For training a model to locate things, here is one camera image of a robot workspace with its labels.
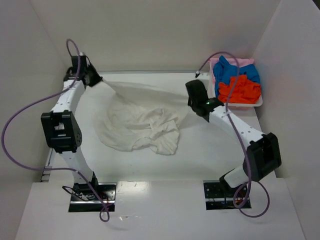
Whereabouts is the white t shirt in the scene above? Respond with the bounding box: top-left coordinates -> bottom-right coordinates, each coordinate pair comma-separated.
93,81 -> 190,156

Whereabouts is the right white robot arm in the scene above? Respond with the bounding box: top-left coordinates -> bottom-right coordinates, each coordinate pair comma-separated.
185,79 -> 282,190

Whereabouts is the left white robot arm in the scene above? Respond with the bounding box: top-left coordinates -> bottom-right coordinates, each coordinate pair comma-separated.
40,53 -> 102,194

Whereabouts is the blue t shirt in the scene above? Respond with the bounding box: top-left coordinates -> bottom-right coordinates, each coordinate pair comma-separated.
211,56 -> 260,97

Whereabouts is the orange t shirt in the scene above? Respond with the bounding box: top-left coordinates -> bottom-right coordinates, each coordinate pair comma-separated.
217,74 -> 261,104

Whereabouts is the pink plastic basket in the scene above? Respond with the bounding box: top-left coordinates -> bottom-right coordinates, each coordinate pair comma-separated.
207,57 -> 263,110

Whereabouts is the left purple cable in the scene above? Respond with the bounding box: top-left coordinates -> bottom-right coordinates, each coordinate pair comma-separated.
1,38 -> 111,222

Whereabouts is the purple cable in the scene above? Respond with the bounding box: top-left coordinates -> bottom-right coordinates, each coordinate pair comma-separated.
194,51 -> 271,218
1,38 -> 111,222

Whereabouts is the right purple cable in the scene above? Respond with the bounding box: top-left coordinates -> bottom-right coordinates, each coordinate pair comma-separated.
194,51 -> 271,218

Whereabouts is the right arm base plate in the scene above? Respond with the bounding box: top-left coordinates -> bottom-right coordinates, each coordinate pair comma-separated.
203,181 -> 237,210

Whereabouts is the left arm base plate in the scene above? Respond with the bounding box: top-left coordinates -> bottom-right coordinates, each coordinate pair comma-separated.
65,183 -> 117,213

